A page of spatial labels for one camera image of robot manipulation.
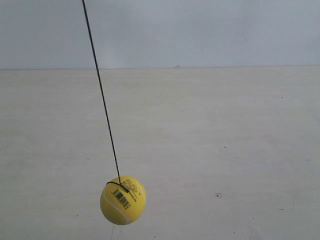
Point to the yellow tennis ball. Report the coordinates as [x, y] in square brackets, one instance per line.
[123, 200]

